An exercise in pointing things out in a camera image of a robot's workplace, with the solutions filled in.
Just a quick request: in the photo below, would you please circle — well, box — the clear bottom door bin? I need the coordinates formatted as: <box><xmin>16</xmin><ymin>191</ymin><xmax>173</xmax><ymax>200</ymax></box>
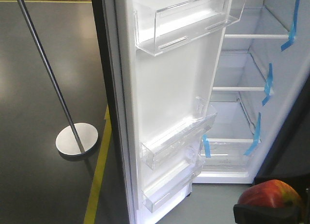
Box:
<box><xmin>142</xmin><ymin>147</ymin><xmax>204</xmax><ymax>213</ymax></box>

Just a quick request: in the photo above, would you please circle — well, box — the fridge door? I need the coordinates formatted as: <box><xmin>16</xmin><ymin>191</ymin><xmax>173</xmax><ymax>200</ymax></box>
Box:
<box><xmin>90</xmin><ymin>0</ymin><xmax>250</xmax><ymax>224</ymax></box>

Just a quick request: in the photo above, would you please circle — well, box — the silver sign stand pole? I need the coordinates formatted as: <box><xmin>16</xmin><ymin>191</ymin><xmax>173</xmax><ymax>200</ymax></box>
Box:
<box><xmin>17</xmin><ymin>0</ymin><xmax>85</xmax><ymax>154</ymax></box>

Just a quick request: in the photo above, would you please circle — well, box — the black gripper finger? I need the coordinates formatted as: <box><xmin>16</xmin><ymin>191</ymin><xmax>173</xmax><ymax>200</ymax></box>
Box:
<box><xmin>233</xmin><ymin>204</ymin><xmax>303</xmax><ymax>224</ymax></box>
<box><xmin>253</xmin><ymin>174</ymin><xmax>310</xmax><ymax>192</ymax></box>

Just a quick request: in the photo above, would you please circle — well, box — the clear door bin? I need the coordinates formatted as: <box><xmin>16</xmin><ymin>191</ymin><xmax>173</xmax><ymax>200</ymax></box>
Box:
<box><xmin>133</xmin><ymin>0</ymin><xmax>246</xmax><ymax>56</ymax></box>
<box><xmin>140</xmin><ymin>96</ymin><xmax>217</xmax><ymax>170</ymax></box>
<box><xmin>142</xmin><ymin>147</ymin><xmax>204</xmax><ymax>213</ymax></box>

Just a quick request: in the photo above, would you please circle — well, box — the red yellow apple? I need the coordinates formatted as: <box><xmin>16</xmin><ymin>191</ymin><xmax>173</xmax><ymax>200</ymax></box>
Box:
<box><xmin>237</xmin><ymin>179</ymin><xmax>304</xmax><ymax>208</ymax></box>

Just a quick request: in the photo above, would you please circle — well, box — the clear upper door bin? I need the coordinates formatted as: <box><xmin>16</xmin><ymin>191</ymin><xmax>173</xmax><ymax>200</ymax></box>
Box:
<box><xmin>133</xmin><ymin>0</ymin><xmax>246</xmax><ymax>56</ymax></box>

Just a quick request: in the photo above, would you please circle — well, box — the clear lower door bin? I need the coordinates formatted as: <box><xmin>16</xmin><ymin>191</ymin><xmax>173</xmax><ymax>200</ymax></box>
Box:
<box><xmin>140</xmin><ymin>96</ymin><xmax>217</xmax><ymax>170</ymax></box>

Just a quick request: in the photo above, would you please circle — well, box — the dark grey fridge body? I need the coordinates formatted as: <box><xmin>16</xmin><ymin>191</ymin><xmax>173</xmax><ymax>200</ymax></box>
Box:
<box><xmin>194</xmin><ymin>0</ymin><xmax>310</xmax><ymax>184</ymax></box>

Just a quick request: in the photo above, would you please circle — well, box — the round silver stand base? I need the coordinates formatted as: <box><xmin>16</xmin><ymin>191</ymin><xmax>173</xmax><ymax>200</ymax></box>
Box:
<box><xmin>55</xmin><ymin>123</ymin><xmax>99</xmax><ymax>157</ymax></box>

